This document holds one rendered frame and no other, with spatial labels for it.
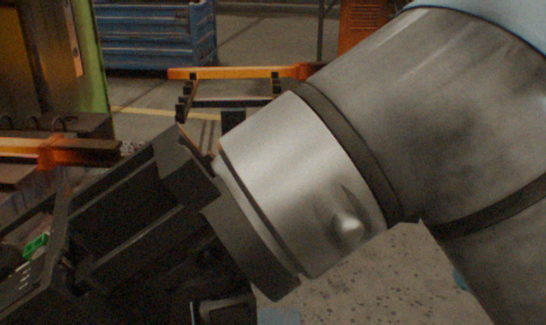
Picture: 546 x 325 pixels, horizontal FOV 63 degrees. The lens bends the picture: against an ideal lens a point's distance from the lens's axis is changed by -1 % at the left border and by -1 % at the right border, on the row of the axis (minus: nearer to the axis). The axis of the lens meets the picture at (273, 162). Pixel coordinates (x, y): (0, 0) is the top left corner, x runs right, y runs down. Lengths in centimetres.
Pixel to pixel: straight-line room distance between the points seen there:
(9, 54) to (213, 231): 80
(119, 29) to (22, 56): 366
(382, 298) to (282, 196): 171
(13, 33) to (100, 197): 77
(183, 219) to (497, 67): 13
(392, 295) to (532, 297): 170
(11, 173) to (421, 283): 163
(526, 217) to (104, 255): 16
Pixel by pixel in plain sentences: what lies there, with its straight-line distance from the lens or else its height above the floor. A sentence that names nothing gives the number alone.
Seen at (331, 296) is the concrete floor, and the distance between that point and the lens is 185.
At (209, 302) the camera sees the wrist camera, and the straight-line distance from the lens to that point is 20.
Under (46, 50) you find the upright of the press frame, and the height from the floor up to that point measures 107.
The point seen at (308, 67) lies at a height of 95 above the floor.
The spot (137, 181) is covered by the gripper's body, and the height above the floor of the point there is 118.
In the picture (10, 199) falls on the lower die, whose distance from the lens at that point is 63.
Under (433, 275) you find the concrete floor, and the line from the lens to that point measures 203.
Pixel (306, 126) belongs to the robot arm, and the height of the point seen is 120.
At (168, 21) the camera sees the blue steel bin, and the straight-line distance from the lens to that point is 437.
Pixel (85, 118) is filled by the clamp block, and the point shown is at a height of 98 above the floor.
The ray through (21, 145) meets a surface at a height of 101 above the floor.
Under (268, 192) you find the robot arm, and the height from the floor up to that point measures 118.
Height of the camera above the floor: 126
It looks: 27 degrees down
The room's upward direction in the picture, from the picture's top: straight up
